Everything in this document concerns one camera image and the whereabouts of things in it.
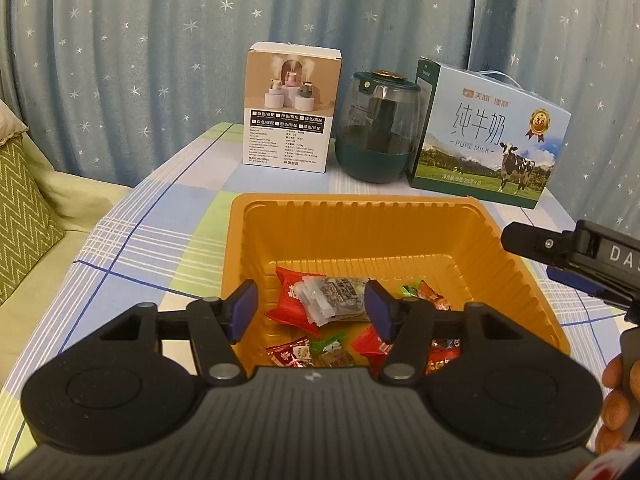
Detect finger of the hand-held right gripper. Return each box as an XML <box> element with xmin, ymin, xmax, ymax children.
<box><xmin>501</xmin><ymin>220</ymin><xmax>577</xmax><ymax>266</ymax></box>
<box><xmin>546</xmin><ymin>265</ymin><xmax>640</xmax><ymax>307</ymax></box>

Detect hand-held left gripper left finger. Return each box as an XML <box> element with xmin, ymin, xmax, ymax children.
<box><xmin>92</xmin><ymin>280</ymin><xmax>258</xmax><ymax>385</ymax></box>

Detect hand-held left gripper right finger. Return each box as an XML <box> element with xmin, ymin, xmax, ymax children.
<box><xmin>364</xmin><ymin>280</ymin><xmax>533</xmax><ymax>383</ymax></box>

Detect grey clear snack packet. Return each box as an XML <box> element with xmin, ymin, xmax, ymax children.
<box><xmin>302</xmin><ymin>275</ymin><xmax>373</xmax><ymax>326</ymax></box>

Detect red square snack packet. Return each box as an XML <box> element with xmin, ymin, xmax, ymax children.
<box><xmin>265</xmin><ymin>267</ymin><xmax>323</xmax><ymax>338</ymax></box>

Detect red orange candy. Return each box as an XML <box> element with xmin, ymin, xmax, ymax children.
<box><xmin>417</xmin><ymin>281</ymin><xmax>451</xmax><ymax>313</ymax></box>

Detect red brown candy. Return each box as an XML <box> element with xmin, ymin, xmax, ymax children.
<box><xmin>265</xmin><ymin>337</ymin><xmax>313</xmax><ymax>368</ymax></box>

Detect clear packet with brown candy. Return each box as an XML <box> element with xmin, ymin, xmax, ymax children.
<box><xmin>317</xmin><ymin>350</ymin><xmax>357</xmax><ymax>368</ymax></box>

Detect large red snack packet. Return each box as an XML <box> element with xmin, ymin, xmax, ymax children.
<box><xmin>426</xmin><ymin>345</ymin><xmax>462</xmax><ymax>377</ymax></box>

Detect orange plastic tray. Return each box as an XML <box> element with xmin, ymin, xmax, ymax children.
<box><xmin>221</xmin><ymin>194</ymin><xmax>572</xmax><ymax>376</ymax></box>

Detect person's right hand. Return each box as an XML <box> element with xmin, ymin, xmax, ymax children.
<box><xmin>594</xmin><ymin>354</ymin><xmax>640</xmax><ymax>457</ymax></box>

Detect checked tablecloth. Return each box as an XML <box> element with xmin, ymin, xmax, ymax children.
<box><xmin>0</xmin><ymin>122</ymin><xmax>640</xmax><ymax>461</ymax></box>

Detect milk carton box with cow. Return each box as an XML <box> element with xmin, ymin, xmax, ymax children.
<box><xmin>405</xmin><ymin>57</ymin><xmax>572</xmax><ymax>209</ymax></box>

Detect dark green humidifier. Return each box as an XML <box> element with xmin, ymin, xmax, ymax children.
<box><xmin>335</xmin><ymin>69</ymin><xmax>431</xmax><ymax>183</ymax></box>

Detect humidifier cardboard box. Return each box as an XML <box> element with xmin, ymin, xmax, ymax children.
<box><xmin>242</xmin><ymin>41</ymin><xmax>344</xmax><ymax>172</ymax></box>

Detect red white cloth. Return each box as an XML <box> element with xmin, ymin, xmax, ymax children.
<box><xmin>572</xmin><ymin>440</ymin><xmax>640</xmax><ymax>480</ymax></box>

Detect light green sofa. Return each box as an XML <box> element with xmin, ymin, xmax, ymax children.
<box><xmin>0</xmin><ymin>170</ymin><xmax>131</xmax><ymax>341</ymax></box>

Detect green zigzag cushion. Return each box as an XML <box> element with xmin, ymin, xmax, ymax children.
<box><xmin>0</xmin><ymin>135</ymin><xmax>67</xmax><ymax>306</ymax></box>

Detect blue star curtain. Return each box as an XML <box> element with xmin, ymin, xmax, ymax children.
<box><xmin>0</xmin><ymin>0</ymin><xmax>640</xmax><ymax>241</ymax></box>

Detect white pillow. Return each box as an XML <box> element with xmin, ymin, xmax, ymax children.
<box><xmin>0</xmin><ymin>100</ymin><xmax>28</xmax><ymax>143</ymax></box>

